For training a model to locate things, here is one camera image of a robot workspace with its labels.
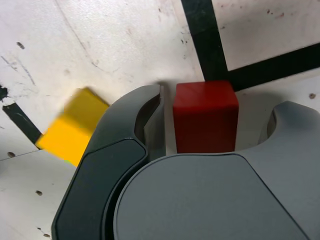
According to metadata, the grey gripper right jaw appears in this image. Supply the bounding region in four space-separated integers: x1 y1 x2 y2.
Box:
112 100 320 240

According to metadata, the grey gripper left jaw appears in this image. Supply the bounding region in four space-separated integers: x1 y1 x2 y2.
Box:
51 84 167 240

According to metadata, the yellow cube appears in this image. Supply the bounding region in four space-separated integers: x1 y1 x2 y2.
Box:
34 86 111 167

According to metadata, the red cube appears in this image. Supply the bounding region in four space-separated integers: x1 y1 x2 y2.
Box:
172 80 240 154

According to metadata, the black tape square outline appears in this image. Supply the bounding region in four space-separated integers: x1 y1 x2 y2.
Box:
181 0 320 92

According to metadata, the black tape strip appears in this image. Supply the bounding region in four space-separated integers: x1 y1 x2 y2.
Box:
0 83 43 151

